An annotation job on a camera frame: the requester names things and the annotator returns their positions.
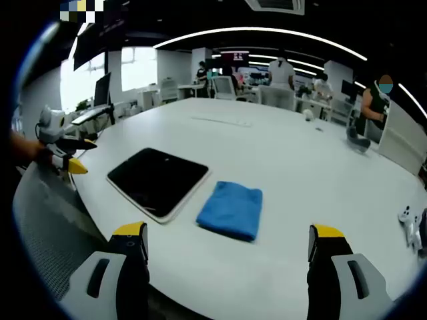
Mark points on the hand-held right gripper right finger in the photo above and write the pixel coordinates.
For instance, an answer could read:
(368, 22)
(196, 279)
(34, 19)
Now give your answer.
(325, 266)

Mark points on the green potted plant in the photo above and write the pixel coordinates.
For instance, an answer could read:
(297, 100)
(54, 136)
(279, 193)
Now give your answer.
(82, 106)

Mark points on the black mirror with white frame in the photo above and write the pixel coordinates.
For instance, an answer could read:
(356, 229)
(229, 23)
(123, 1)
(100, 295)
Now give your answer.
(156, 181)

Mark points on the blue cleaning cloth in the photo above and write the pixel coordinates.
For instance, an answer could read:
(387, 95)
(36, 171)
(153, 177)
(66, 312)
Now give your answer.
(231, 210)

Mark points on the black computer monitor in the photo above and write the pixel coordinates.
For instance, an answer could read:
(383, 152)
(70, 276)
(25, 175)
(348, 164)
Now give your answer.
(101, 89)

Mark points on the white office chair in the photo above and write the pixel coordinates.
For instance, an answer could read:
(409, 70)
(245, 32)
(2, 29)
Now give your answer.
(277, 97)
(167, 90)
(223, 87)

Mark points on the ceiling air vent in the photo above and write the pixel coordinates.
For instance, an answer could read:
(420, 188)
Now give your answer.
(275, 6)

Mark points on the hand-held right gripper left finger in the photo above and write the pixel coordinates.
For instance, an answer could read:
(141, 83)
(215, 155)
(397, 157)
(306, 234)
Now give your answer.
(131, 266)

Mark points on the white handheld controller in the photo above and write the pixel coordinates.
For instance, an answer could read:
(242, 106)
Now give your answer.
(410, 221)

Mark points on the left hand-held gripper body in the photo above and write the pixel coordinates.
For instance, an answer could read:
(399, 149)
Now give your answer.
(50, 123)

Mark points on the curved ceiling light strip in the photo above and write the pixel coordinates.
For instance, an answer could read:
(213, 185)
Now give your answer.
(260, 30)

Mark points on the grey mesh office chair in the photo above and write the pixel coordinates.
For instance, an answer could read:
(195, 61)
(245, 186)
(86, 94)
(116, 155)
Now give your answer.
(50, 230)

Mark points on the dark grey object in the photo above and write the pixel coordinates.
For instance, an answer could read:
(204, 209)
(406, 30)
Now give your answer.
(357, 140)

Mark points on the white partition board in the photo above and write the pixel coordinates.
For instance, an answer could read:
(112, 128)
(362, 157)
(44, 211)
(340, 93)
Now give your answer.
(400, 136)

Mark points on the small white object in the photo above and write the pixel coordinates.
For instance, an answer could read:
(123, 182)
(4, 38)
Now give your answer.
(308, 115)

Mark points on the dark hanging display screen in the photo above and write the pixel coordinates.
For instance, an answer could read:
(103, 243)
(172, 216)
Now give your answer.
(96, 43)

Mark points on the red wall display screen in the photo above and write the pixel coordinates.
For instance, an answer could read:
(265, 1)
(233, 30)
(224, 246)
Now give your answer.
(239, 56)

